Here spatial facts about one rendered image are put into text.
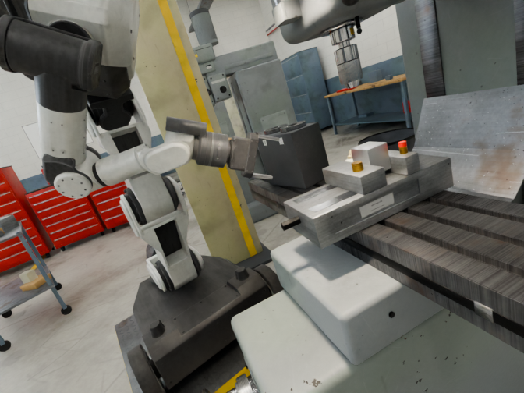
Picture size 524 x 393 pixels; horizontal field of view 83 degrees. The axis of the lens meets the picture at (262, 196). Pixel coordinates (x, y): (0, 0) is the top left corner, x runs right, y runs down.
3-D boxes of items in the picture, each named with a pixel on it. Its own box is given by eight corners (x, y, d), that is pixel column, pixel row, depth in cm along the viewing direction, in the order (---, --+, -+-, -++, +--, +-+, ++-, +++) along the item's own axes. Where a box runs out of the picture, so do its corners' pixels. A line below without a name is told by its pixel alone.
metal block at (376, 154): (372, 176, 65) (366, 150, 63) (355, 173, 70) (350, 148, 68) (391, 168, 66) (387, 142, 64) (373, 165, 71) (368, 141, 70)
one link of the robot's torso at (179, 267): (155, 283, 130) (112, 190, 105) (196, 260, 140) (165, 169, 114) (168, 305, 119) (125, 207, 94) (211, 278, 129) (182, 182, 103)
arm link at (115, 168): (147, 180, 75) (79, 206, 77) (150, 156, 82) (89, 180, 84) (121, 148, 68) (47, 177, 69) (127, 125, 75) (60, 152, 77)
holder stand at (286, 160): (306, 189, 96) (288, 129, 90) (269, 184, 115) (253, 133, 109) (332, 175, 101) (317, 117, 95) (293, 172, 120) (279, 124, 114)
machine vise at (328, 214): (321, 249, 59) (306, 200, 55) (290, 228, 73) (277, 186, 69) (454, 185, 67) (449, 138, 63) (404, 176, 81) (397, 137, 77)
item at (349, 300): (356, 371, 55) (342, 320, 51) (279, 285, 86) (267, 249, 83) (532, 254, 68) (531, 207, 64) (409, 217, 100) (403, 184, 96)
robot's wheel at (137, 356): (145, 383, 110) (122, 341, 104) (158, 373, 113) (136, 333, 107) (159, 422, 94) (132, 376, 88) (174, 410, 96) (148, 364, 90)
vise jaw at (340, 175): (363, 195, 59) (359, 177, 58) (325, 183, 73) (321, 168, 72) (387, 185, 61) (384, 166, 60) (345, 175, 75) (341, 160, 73)
